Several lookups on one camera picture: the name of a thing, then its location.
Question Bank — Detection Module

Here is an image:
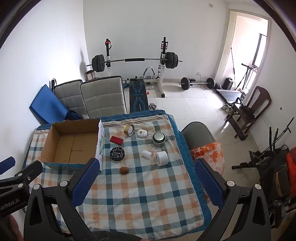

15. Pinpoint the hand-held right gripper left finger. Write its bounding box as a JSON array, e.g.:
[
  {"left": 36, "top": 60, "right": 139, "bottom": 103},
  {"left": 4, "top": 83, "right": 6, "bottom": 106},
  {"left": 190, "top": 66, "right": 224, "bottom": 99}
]
[{"left": 23, "top": 158, "right": 103, "bottom": 241}]

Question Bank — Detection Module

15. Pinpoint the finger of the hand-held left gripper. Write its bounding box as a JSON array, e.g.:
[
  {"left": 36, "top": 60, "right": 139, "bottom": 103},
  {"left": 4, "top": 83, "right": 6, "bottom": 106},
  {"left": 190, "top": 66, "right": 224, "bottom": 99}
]
[
  {"left": 13, "top": 161, "right": 43, "bottom": 187},
  {"left": 0, "top": 157, "right": 16, "bottom": 175}
]

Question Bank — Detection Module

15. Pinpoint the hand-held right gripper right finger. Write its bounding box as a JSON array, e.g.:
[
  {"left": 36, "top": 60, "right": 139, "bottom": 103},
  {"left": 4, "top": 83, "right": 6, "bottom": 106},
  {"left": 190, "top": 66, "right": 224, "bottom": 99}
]
[{"left": 195, "top": 158, "right": 272, "bottom": 241}]

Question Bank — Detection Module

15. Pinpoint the brown cardboard box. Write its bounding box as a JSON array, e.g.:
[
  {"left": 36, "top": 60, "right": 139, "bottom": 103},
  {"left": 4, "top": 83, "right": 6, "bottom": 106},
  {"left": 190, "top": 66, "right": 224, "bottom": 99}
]
[{"left": 40, "top": 118, "right": 105, "bottom": 172}]

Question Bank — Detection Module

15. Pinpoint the white round canister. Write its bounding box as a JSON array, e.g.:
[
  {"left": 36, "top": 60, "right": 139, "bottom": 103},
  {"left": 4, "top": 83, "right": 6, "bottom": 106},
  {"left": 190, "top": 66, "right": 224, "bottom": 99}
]
[{"left": 155, "top": 151, "right": 168, "bottom": 166}]

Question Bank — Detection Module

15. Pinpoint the person's left forearm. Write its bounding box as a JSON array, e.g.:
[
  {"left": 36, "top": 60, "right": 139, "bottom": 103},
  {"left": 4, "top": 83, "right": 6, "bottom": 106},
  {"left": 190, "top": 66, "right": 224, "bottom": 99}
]
[{"left": 0, "top": 215, "right": 22, "bottom": 241}]

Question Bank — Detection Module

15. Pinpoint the orange patterned cushion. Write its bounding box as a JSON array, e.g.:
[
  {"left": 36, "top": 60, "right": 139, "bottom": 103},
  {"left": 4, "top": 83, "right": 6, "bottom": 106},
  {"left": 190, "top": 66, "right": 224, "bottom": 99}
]
[{"left": 190, "top": 142, "right": 225, "bottom": 176}]

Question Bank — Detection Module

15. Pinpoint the grey shell chair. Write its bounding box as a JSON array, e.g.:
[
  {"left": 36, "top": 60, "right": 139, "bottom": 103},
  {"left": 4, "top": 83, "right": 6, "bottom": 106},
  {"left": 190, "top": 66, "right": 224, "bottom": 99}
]
[{"left": 181, "top": 122, "right": 216, "bottom": 160}]

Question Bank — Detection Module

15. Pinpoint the plaid checked blanket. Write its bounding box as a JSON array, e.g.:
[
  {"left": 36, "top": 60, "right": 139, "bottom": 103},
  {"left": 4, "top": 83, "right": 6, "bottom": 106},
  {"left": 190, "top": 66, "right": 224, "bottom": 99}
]
[{"left": 23, "top": 116, "right": 205, "bottom": 240}]

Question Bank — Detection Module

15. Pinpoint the dark blue cloth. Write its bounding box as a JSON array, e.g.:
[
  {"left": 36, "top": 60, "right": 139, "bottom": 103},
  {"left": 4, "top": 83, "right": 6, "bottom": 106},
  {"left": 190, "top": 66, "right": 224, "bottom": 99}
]
[{"left": 65, "top": 110, "right": 82, "bottom": 121}]

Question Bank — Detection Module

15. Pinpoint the black exercise machine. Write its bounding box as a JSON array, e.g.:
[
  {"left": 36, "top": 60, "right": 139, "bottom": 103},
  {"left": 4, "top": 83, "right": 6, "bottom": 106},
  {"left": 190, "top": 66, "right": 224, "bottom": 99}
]
[{"left": 232, "top": 118, "right": 294, "bottom": 230}]

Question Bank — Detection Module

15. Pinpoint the blue foam mat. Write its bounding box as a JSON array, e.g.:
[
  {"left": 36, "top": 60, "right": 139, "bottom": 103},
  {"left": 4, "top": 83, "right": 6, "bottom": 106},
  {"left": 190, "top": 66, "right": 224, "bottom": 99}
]
[{"left": 29, "top": 84, "right": 70, "bottom": 124}]

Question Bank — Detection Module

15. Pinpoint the checkered tablecloth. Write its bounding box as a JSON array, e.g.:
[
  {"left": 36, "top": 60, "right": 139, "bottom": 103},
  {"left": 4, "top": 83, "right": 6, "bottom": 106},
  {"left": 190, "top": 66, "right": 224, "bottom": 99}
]
[{"left": 22, "top": 109, "right": 212, "bottom": 239}]

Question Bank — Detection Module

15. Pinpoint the black treadmill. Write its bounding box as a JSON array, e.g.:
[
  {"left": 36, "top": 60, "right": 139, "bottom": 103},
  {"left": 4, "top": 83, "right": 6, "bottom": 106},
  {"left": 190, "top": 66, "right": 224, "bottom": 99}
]
[{"left": 216, "top": 89, "right": 245, "bottom": 102}]

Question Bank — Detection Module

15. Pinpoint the dark wooden chair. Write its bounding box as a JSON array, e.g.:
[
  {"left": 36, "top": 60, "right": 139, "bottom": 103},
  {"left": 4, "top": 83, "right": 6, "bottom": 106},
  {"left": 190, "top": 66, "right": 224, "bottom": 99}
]
[{"left": 225, "top": 86, "right": 272, "bottom": 141}]

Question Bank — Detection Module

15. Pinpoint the black weight bench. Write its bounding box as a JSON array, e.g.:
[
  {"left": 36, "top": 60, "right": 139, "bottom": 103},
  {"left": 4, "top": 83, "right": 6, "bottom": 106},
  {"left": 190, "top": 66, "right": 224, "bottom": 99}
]
[{"left": 128, "top": 79, "right": 149, "bottom": 114}]

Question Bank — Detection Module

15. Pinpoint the short barbell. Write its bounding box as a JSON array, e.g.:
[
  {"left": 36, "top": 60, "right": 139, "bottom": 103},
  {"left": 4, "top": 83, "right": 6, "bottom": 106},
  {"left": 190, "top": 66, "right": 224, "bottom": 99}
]
[{"left": 179, "top": 77, "right": 215, "bottom": 91}]

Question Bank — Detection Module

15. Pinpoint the white squat rack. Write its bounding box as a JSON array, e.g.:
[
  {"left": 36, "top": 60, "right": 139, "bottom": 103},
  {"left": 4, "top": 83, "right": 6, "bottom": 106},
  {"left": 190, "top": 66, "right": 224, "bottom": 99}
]
[{"left": 103, "top": 37, "right": 170, "bottom": 98}]

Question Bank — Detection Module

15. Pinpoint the long barbell with black plates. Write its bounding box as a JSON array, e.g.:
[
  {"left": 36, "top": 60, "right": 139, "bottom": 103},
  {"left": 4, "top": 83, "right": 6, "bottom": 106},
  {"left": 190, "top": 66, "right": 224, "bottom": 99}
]
[{"left": 87, "top": 51, "right": 183, "bottom": 73}]

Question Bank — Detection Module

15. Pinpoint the silver curved handle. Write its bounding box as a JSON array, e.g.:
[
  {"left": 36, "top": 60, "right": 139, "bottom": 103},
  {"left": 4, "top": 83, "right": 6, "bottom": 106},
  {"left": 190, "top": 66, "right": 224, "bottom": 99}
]
[{"left": 142, "top": 67, "right": 155, "bottom": 80}]

